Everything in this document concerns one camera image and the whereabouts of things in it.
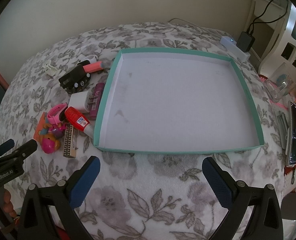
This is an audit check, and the pink helmet dog toy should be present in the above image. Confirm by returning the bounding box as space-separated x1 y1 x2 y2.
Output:
39 123 66 154

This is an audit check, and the pink kids watch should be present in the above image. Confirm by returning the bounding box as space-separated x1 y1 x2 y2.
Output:
47 103 68 125

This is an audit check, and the red cap glue stick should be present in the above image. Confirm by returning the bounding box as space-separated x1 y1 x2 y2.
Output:
64 107 94 138

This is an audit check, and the white USB charger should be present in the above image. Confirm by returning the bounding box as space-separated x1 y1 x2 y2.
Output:
68 91 94 113

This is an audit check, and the black power adapter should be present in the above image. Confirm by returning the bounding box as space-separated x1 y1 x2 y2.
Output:
59 64 87 89

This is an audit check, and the white plastic clip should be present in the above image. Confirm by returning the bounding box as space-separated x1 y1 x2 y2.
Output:
43 60 57 77

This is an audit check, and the purple lighter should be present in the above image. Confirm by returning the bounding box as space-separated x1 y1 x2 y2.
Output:
89 82 105 120

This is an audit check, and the black toy car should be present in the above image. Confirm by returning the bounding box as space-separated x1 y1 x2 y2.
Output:
66 73 91 94

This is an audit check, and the coral pink lighter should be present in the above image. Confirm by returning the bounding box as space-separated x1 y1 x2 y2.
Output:
83 61 104 73

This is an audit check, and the orange blue toy case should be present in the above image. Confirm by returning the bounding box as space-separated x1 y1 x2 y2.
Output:
34 112 49 141

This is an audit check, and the person's left hand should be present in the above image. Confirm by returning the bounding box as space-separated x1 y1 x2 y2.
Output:
0 187 17 218

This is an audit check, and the silver nail clipper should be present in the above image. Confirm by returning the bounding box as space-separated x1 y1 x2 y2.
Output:
276 111 289 150

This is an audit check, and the teal shallow box tray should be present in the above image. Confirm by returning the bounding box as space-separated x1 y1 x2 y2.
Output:
93 48 264 154

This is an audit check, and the black silver remote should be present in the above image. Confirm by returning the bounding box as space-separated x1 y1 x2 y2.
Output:
286 101 296 167

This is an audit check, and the floral grey white blanket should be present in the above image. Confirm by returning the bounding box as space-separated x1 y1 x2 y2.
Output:
0 22 284 239

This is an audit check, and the clear glass cup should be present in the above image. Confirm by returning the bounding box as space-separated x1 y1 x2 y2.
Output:
264 63 296 102

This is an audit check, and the white power strip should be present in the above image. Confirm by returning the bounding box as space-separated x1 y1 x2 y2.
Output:
220 36 250 62

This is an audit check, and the black plugged adapter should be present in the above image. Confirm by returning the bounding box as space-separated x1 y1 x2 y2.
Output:
236 31 255 53

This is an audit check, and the white shelf unit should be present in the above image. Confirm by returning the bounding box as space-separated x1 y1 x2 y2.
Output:
250 3 296 82

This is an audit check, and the black cable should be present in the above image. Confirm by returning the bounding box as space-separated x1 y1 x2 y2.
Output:
247 0 289 34

